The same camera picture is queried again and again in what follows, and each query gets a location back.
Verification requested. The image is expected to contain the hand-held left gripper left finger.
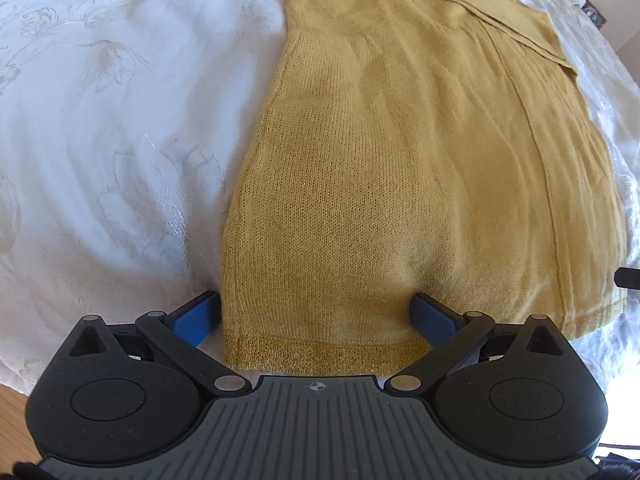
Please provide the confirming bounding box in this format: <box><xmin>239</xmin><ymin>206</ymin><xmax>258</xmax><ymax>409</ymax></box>
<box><xmin>65</xmin><ymin>290</ymin><xmax>252</xmax><ymax>395</ymax></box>

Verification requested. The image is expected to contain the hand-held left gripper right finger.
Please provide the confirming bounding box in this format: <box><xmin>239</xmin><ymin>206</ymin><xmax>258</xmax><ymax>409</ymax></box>
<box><xmin>384</xmin><ymin>291</ymin><xmax>569</xmax><ymax>394</ymax></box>

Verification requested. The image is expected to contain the mustard yellow knit sweater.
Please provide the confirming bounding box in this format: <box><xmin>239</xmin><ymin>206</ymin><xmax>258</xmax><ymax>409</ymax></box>
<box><xmin>220</xmin><ymin>0</ymin><xmax>632</xmax><ymax>377</ymax></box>

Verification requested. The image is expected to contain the white embroidered bedspread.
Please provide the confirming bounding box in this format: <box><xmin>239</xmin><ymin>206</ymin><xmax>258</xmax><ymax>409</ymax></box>
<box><xmin>0</xmin><ymin>0</ymin><xmax>640</xmax><ymax>397</ymax></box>

